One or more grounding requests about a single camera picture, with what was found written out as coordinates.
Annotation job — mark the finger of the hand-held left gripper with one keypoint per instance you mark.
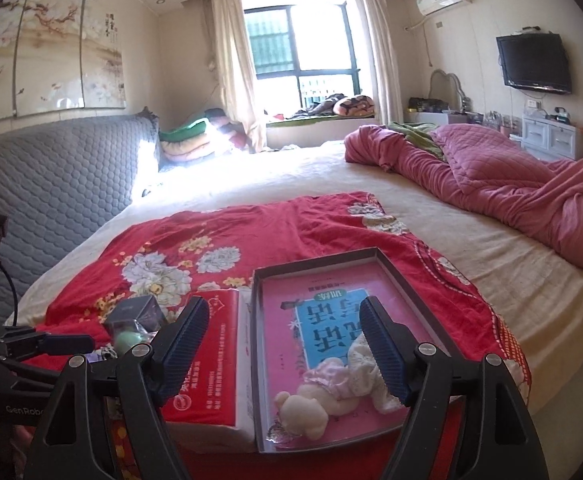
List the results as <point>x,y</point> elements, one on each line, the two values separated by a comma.
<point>46,343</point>
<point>31,367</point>

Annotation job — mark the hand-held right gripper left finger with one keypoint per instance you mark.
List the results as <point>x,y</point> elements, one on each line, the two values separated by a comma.
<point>186,342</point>

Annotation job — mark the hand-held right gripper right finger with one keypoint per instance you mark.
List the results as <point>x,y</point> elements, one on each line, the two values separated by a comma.
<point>381,350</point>

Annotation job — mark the red tissue pack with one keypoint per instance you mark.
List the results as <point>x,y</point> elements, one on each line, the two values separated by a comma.
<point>211,385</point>

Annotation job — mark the dark shallow box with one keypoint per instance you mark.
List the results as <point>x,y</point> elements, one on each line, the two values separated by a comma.
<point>257,350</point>

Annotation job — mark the green sponge in bag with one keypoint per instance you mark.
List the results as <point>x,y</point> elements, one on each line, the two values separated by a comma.
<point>131,342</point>

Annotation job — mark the dark cube box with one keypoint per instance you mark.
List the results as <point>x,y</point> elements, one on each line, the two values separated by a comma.
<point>139,312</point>

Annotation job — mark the pink book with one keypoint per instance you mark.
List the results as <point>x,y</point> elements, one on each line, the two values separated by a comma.
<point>291,320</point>

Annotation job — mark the small plush doll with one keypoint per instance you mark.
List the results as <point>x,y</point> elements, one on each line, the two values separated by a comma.
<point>304,407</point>

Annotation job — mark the red floral blanket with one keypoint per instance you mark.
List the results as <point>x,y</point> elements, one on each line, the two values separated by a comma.
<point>181,240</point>

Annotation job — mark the grey quilted headboard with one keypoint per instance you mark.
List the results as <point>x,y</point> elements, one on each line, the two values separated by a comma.
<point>56,180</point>

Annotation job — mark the stack of folded blankets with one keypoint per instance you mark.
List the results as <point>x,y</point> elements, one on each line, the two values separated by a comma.
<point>196,137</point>

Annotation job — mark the pink quilt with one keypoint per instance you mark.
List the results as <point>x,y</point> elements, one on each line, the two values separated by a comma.
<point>501,180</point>

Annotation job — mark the green blanket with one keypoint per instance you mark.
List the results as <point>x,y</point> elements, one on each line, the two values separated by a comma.
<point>419,136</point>

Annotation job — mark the patterned cushion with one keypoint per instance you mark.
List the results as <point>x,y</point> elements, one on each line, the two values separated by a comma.
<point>354,106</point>

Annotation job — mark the dresser with cosmetics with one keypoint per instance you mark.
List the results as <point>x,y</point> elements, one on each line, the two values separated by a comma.
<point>436,110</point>

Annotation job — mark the dark clothes pile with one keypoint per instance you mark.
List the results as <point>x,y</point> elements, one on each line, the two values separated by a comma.
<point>316,107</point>

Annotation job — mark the vanity mirror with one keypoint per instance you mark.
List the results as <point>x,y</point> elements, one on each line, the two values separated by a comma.
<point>446,87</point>

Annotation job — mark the white drawer cabinet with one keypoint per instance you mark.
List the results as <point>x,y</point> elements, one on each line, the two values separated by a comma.
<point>554,135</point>

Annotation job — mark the cream curtain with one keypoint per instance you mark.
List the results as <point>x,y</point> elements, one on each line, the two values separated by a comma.
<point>381,55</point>
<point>231,60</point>

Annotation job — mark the air conditioner pipe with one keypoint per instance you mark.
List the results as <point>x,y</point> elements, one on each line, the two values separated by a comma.
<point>427,40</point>

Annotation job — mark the blossom wall painting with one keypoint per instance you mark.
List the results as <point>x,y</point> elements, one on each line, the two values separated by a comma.
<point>46,60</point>

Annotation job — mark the window with dark frame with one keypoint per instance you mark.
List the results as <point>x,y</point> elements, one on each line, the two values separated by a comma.
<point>299,45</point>

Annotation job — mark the black wall television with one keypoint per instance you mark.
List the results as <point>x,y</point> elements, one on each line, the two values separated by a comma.
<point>534,62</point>

